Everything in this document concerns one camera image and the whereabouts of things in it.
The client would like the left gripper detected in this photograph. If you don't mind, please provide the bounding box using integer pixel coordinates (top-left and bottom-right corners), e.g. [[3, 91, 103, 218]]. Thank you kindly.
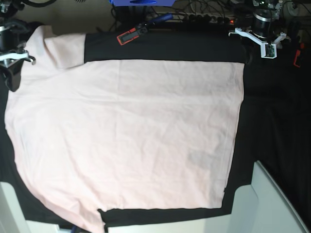
[[228, 13, 290, 65]]

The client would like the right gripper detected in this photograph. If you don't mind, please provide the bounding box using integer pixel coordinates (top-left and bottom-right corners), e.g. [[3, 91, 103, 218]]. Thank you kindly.
[[0, 41, 36, 92]]

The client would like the pink T-shirt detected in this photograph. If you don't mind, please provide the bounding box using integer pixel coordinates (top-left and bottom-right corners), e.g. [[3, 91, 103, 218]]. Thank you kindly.
[[4, 26, 244, 233]]

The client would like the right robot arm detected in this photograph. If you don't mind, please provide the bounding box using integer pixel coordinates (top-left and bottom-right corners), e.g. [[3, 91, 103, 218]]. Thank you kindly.
[[0, 0, 36, 92]]

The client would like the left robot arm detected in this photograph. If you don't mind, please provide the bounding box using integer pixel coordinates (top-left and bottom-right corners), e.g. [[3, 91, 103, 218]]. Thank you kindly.
[[228, 0, 290, 59]]

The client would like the red clamp right edge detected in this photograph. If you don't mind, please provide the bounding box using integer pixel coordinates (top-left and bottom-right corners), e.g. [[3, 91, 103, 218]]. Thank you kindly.
[[293, 42, 305, 68]]

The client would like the black power strip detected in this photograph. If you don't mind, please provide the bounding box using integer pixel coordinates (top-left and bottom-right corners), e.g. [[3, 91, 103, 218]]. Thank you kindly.
[[181, 14, 236, 26]]

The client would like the black table cloth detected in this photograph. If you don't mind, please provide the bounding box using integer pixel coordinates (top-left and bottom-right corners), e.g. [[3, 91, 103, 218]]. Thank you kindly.
[[0, 23, 311, 230]]

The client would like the blue plastic box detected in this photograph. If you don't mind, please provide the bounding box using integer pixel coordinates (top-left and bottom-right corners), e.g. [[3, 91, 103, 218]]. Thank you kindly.
[[109, 0, 175, 6]]

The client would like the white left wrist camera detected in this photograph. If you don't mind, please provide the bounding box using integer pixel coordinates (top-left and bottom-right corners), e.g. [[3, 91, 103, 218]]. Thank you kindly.
[[260, 43, 277, 59]]

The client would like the red black clamp, blue handle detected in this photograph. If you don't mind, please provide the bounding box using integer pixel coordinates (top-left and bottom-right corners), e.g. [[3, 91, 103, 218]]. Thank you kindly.
[[117, 13, 173, 46]]

